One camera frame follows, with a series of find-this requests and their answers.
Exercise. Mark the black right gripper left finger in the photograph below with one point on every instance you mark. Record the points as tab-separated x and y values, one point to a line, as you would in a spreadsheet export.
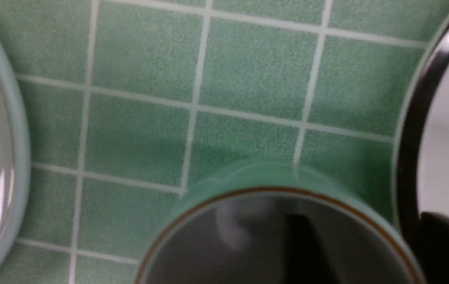
305	261

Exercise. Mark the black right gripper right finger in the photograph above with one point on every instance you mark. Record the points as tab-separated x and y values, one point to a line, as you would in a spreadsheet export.
433	247

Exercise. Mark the light blue ceramic cup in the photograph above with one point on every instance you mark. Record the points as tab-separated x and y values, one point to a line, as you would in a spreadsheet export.
228	228

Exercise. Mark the black-rimmed illustrated plate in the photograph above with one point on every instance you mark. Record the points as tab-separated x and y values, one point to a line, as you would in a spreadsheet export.
420	161

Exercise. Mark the green checkered tablecloth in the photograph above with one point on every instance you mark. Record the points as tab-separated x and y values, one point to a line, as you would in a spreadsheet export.
130	102

